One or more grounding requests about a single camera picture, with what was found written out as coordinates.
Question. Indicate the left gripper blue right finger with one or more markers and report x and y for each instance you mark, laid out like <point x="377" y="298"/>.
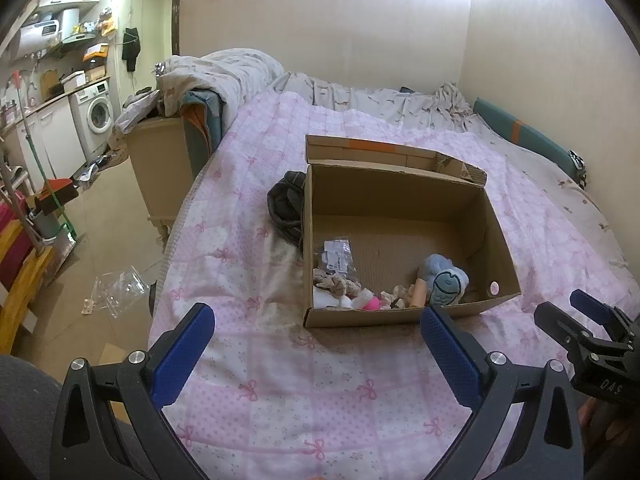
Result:
<point x="545" y="442"/>

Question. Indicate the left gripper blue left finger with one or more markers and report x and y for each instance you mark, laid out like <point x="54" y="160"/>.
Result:
<point x="87" y="442"/>

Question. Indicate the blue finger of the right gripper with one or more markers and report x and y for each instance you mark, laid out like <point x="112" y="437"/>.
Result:
<point x="592" y="308"/>
<point x="571" y="335"/>

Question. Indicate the blue plush slipper toy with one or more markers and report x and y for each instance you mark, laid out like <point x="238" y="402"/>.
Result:
<point x="445" y="283"/>

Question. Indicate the orange brown tube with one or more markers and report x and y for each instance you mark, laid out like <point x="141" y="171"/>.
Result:
<point x="419" y="294"/>

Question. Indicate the cream scrunchie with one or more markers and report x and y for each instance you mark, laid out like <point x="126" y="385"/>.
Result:
<point x="399" y="298"/>

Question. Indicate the white labelled plastic packet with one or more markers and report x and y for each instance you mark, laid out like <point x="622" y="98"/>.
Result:
<point x="336" y="257"/>

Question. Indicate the white sock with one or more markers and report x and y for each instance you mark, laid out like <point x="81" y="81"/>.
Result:
<point x="335" y="299"/>

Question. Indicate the person right hand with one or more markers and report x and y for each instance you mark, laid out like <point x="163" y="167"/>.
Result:
<point x="610" y="440"/>

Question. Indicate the grey trouser knee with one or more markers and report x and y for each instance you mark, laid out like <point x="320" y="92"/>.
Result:
<point x="29" y="400"/>

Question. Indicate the clear plastic bag on floor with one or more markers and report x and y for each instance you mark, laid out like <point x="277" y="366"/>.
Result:
<point x="115" y="292"/>

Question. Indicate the yellow wooden rack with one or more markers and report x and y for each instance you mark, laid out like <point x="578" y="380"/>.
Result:
<point x="27" y="281"/>

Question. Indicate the pink bow quilt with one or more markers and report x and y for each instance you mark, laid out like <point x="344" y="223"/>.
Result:
<point x="295" y="385"/>

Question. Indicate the teal headboard cushion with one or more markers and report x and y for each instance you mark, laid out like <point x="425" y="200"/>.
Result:
<point x="519" y="133"/>

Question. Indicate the open cardboard box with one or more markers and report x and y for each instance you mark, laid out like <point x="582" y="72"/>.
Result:
<point x="397" y="205"/>

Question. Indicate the cardboard bedside box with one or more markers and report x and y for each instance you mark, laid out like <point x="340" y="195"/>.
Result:
<point x="157" y="149"/>

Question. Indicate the dark grey garment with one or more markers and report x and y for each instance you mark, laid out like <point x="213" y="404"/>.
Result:
<point x="286" y="201"/>

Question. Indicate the white washing machine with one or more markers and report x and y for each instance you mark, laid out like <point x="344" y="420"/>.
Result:
<point x="93" y="115"/>

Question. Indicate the black hanging garment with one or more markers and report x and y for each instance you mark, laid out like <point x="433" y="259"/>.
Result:
<point x="131" y="48"/>

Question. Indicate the white water heater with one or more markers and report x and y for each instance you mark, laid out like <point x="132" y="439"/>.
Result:
<point x="37" y="37"/>

